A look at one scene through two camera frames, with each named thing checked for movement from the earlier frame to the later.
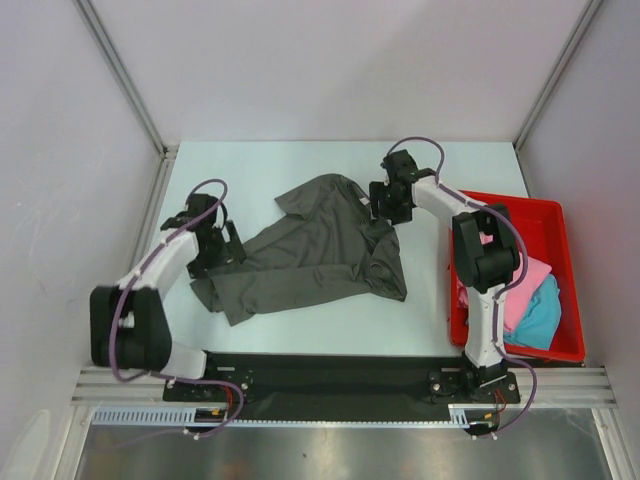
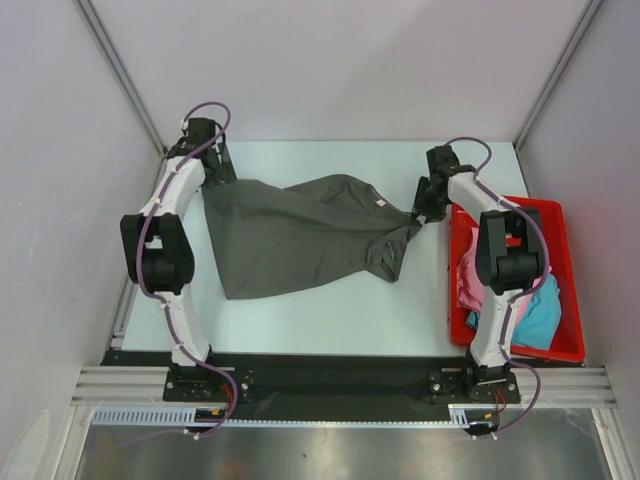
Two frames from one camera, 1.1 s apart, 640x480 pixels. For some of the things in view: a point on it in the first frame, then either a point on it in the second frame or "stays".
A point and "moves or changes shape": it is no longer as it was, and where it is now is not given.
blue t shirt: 538,329 stays
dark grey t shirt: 327,244 moves or changes shape
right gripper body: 392,208 to 429,204
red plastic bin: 542,233 stays
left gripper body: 211,256 to 223,172
